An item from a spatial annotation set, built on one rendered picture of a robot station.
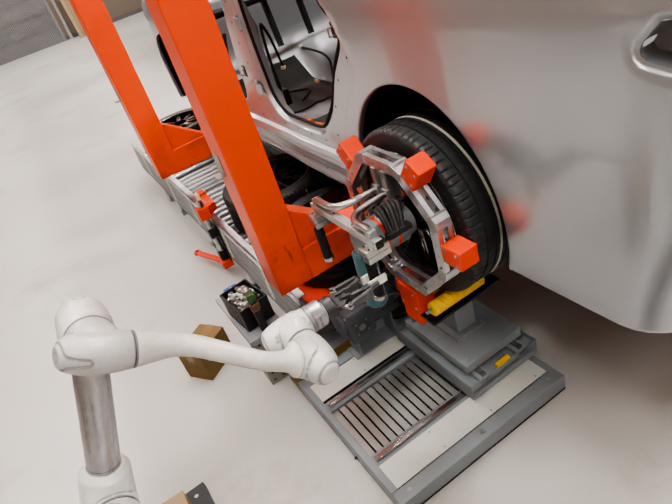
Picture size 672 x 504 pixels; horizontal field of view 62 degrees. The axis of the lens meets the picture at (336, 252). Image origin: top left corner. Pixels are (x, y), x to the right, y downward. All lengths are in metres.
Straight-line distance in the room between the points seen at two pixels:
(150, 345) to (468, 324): 1.38
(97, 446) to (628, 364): 1.99
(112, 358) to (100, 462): 0.47
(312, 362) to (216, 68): 1.06
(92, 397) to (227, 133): 0.99
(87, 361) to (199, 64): 1.04
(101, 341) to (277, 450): 1.26
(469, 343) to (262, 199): 1.02
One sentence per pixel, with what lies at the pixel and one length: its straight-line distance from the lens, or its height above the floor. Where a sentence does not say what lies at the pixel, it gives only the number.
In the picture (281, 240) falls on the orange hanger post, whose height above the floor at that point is 0.77.
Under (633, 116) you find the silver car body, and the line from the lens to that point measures 1.32.
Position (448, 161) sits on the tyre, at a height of 1.10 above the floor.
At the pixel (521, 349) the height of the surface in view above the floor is 0.17.
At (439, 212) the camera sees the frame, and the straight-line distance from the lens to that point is 1.77.
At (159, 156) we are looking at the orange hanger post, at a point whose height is 0.68.
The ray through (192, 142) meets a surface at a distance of 4.12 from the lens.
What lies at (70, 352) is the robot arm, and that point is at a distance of 1.49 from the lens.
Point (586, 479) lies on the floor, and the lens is 2.27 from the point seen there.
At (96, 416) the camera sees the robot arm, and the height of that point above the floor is 0.87.
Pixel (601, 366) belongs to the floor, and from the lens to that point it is 2.59.
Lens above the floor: 1.91
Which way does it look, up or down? 33 degrees down
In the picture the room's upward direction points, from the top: 19 degrees counter-clockwise
